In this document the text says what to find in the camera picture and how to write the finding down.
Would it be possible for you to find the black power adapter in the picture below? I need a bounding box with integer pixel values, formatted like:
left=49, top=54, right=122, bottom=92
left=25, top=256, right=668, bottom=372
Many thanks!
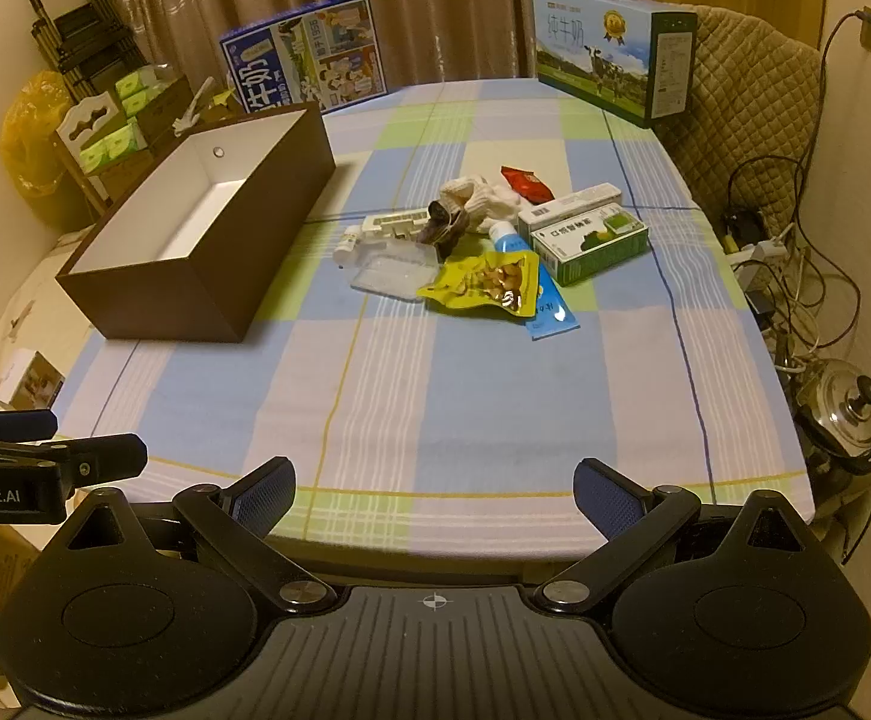
left=722, top=208, right=764, bottom=242

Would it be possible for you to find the white plastic object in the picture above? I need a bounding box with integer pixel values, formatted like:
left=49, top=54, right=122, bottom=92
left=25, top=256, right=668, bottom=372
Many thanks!
left=171, top=77, right=220, bottom=136

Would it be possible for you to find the blue milk carton box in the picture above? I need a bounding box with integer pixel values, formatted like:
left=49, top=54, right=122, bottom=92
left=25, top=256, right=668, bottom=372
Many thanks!
left=219, top=0, right=391, bottom=115

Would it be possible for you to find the white power adapter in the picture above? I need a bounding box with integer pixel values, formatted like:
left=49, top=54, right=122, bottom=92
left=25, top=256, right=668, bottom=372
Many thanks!
left=737, top=259, right=783, bottom=295

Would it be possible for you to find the small white box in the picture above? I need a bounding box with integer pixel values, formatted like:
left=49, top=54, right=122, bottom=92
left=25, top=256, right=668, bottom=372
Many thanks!
left=0, top=349, right=66, bottom=407

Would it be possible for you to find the wide white green medicine box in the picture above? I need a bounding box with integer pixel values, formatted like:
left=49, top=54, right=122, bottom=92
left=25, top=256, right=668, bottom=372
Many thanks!
left=531, top=208, right=650, bottom=287

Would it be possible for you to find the tangle of cables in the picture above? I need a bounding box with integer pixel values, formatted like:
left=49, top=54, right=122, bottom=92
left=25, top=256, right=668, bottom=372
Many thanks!
left=720, top=157, right=866, bottom=372

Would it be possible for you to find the yellow plastic bag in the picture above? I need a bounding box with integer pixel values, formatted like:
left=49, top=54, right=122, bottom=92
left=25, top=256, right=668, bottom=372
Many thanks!
left=1, top=71, right=77, bottom=202

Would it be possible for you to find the blue tube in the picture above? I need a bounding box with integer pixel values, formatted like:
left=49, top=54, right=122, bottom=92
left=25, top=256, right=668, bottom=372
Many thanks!
left=489, top=223, right=580, bottom=342

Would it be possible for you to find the clear plastic box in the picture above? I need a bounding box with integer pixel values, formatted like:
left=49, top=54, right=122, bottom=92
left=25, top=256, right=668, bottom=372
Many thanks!
left=350, top=244, right=440, bottom=302

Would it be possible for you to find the green milk carton box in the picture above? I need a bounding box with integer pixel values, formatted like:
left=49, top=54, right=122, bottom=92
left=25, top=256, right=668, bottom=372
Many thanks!
left=531, top=0, right=699, bottom=128

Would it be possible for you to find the charger cable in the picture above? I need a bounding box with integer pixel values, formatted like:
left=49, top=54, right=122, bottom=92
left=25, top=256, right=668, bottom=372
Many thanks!
left=801, top=10, right=870, bottom=241

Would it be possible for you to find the red snack packet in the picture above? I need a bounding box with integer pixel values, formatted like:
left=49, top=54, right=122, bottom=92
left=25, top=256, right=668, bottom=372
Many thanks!
left=500, top=165, right=556, bottom=203

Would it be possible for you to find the plaid tablecloth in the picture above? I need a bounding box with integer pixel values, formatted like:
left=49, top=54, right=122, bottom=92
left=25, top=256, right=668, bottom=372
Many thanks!
left=52, top=77, right=815, bottom=563

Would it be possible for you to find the slim white green medicine box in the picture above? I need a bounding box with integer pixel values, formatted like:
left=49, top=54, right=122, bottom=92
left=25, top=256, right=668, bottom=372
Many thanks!
left=517, top=184, right=626, bottom=233

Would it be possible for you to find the yellow snack packet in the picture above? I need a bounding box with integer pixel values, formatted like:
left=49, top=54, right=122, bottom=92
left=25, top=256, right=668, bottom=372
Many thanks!
left=415, top=251, right=541, bottom=320

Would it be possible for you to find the wooden tissue rack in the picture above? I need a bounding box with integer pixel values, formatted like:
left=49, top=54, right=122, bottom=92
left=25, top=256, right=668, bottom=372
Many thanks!
left=56, top=67, right=207, bottom=212

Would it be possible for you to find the quilted chair cover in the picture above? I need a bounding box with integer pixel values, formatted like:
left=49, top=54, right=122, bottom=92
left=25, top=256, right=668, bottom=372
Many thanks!
left=652, top=4, right=822, bottom=226

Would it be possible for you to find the brown storage box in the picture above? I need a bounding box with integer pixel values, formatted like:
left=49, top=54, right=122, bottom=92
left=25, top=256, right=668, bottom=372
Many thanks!
left=55, top=101, right=337, bottom=344

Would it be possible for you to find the steel pot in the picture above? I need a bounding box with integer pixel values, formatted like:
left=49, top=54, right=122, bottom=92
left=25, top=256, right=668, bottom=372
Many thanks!
left=794, top=358, right=871, bottom=475

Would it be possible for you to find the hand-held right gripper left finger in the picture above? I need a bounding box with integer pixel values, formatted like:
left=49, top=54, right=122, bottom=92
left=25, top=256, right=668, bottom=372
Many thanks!
left=52, top=456, right=335, bottom=616

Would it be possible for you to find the white sock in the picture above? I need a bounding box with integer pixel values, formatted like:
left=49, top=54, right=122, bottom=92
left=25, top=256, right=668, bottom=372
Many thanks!
left=439, top=174, right=530, bottom=235

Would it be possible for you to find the white power strip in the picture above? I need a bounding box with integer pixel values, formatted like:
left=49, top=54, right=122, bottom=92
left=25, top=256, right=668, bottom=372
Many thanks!
left=726, top=235, right=791, bottom=269

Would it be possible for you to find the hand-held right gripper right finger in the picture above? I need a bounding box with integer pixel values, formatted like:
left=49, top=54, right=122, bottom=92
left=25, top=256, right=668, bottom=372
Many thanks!
left=536, top=456, right=830, bottom=616

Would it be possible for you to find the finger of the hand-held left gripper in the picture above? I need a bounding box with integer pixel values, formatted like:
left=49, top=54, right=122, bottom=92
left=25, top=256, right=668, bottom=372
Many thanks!
left=0, top=409, right=59, bottom=442
left=0, top=433, right=148, bottom=482

